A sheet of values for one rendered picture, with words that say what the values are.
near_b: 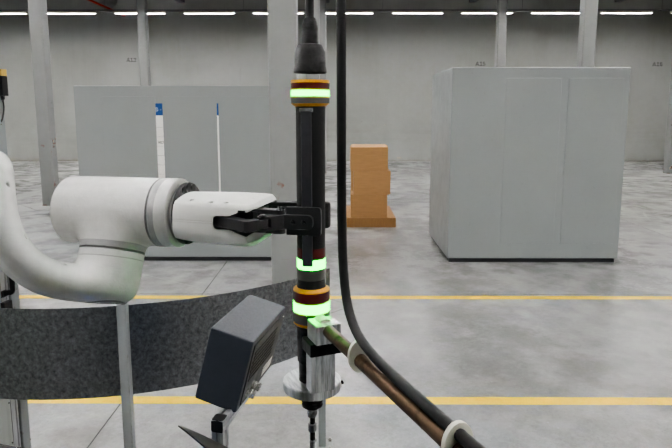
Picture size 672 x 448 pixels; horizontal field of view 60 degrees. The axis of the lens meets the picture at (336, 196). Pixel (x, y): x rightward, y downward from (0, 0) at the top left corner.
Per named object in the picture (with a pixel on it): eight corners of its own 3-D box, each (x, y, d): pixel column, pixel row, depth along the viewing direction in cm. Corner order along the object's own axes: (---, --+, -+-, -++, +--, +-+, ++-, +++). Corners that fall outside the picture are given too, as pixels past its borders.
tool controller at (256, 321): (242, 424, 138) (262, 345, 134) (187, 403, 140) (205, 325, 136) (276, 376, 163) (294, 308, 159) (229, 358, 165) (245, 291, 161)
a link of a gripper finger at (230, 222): (210, 221, 68) (257, 218, 70) (219, 234, 61) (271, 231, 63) (210, 211, 68) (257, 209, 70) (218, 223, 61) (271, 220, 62)
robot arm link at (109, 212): (138, 247, 66) (150, 169, 68) (37, 242, 69) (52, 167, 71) (173, 258, 74) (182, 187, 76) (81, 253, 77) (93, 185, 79)
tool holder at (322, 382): (357, 402, 67) (358, 321, 65) (299, 415, 64) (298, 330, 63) (328, 370, 75) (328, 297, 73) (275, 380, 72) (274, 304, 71)
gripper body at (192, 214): (198, 234, 76) (280, 238, 74) (159, 252, 66) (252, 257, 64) (196, 177, 75) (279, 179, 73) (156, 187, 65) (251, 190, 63)
